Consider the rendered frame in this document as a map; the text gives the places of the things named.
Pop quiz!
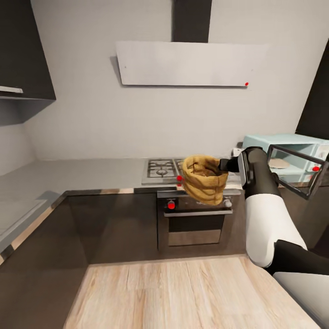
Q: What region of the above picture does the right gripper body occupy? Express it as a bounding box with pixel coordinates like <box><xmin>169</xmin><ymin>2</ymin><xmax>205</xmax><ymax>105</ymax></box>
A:
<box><xmin>219</xmin><ymin>158</ymin><xmax>239</xmax><ymax>173</ymax></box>

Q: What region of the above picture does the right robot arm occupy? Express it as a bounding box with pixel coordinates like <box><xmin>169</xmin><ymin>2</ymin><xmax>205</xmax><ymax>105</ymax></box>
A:
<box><xmin>219</xmin><ymin>147</ymin><xmax>329</xmax><ymax>329</ymax></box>

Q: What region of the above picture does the popcorn bag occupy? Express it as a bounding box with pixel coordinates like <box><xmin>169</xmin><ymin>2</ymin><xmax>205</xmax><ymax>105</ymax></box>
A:
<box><xmin>182</xmin><ymin>155</ymin><xmax>229</xmax><ymax>206</ymax></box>

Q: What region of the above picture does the microwave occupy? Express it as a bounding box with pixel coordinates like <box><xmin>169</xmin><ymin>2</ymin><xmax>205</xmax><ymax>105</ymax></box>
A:
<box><xmin>242</xmin><ymin>133</ymin><xmax>329</xmax><ymax>201</ymax></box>

